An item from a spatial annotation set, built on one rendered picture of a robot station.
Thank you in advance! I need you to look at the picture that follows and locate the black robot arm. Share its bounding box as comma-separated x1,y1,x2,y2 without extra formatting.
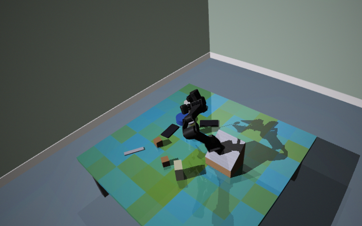
182,89,225,155

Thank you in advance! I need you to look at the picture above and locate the glass french press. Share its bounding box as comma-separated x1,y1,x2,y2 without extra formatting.
187,121,195,128

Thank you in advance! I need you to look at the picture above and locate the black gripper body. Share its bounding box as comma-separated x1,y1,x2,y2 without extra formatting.
180,96,206,114

